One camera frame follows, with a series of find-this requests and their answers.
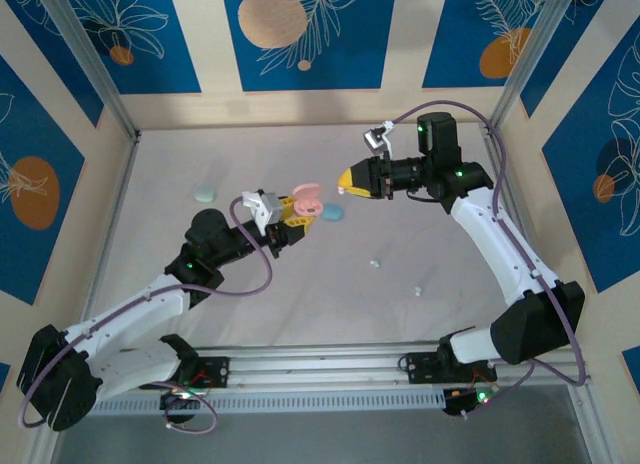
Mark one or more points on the pink earbud charging case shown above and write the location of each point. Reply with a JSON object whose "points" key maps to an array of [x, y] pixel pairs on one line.
{"points": [[306, 199]]}

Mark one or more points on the blue earbud charging case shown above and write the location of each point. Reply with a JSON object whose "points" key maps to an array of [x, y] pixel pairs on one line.
{"points": [[332, 213]]}

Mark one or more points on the mint green earbud charging case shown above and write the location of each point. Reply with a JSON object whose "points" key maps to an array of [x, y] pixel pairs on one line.
{"points": [[205, 194]]}

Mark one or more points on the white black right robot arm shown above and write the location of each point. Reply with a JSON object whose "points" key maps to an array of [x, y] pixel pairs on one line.
{"points": [[500, 249]]}

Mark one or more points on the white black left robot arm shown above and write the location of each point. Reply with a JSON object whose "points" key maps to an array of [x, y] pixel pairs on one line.
{"points": [[125, 309]]}

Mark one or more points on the black controller board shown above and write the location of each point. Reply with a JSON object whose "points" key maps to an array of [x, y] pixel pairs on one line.
{"points": [[182, 400], [462, 401]]}

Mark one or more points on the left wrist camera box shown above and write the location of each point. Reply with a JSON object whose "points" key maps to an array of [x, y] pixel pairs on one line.
{"points": [[270, 209]]}

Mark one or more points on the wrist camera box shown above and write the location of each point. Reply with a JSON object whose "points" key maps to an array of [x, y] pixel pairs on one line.
{"points": [[374, 140], [270, 209]]}

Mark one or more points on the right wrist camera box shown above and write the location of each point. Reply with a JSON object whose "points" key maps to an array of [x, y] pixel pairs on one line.
{"points": [[374, 140]]}

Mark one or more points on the aluminium side rail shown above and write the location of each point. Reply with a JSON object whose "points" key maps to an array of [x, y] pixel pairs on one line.
{"points": [[112, 219], [502, 149]]}

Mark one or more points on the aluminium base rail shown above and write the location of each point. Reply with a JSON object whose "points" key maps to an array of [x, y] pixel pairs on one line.
{"points": [[325, 364]]}

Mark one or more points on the aluminium frame post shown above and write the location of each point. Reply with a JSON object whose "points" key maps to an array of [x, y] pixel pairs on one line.
{"points": [[525, 59], [90, 59]]}

